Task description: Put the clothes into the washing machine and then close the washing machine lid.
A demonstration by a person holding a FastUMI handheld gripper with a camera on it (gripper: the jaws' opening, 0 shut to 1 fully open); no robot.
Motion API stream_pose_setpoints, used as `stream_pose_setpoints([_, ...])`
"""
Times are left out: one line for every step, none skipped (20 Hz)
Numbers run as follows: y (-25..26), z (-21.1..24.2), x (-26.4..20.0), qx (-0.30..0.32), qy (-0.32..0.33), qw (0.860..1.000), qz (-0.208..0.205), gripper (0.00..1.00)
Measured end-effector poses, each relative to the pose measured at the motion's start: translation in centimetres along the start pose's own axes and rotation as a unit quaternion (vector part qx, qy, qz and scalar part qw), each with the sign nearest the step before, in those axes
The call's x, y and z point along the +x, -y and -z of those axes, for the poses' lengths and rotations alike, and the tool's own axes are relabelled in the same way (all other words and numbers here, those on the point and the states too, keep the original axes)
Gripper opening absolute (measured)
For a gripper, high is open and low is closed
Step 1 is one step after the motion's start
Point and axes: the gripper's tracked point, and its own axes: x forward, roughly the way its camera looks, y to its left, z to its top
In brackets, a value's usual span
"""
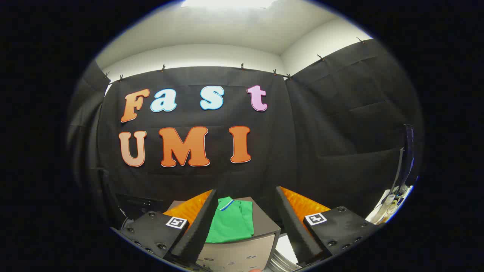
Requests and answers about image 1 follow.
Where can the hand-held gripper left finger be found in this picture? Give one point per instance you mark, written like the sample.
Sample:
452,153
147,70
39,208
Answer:
196,234

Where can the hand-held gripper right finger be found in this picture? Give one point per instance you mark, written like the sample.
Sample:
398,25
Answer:
297,238

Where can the green polo shirt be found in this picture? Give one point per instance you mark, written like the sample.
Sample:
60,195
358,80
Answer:
230,224

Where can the grey cabinet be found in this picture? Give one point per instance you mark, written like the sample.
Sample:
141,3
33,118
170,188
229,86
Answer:
242,253

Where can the black backdrop cloth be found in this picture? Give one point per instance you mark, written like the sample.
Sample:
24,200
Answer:
234,177

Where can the clear plastic bottle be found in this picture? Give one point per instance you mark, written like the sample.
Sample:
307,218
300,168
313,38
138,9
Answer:
388,204

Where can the row of small cloth clips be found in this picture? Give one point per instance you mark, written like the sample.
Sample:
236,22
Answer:
163,68

